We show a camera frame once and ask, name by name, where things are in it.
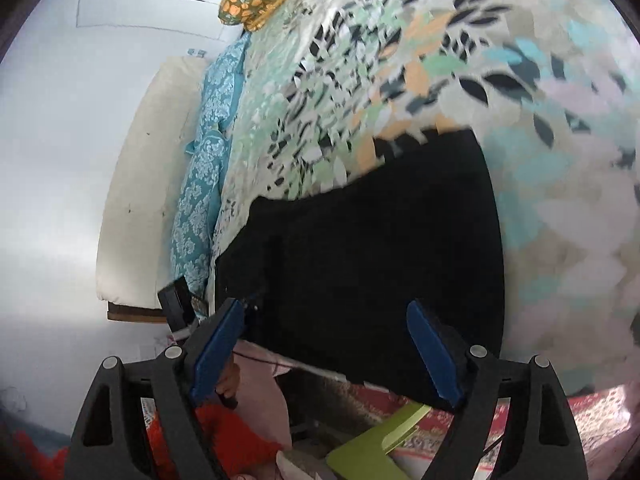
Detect blue patterned pillow far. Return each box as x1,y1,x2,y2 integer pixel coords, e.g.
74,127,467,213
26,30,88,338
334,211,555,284
196,32,250,139

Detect floral leaf bed sheet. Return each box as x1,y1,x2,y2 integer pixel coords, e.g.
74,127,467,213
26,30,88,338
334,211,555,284
213,0,639,393

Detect blue patterned pillow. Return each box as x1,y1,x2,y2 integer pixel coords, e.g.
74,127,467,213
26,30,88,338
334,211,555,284
169,129,229,302
196,32,250,139

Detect red knit sleeve left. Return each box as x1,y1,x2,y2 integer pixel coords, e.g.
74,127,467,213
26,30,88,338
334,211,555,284
148,403,284,479

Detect black pants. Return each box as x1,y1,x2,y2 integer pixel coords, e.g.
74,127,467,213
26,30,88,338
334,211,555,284
214,129,506,410

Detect white wardrobe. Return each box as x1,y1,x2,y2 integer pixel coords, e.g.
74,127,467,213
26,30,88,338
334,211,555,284
74,0,252,44

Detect cream padded headboard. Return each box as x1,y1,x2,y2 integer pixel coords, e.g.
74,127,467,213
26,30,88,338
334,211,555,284
96,56,208,310

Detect red patterned rug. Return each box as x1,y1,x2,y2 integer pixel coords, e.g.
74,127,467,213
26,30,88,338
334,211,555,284
352,386,630,479

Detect green plastic stool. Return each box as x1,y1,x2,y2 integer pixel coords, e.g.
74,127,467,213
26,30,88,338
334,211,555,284
326,402,431,480

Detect blue patterned pillow near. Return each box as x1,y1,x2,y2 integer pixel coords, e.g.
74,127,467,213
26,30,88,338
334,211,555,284
169,129,229,302

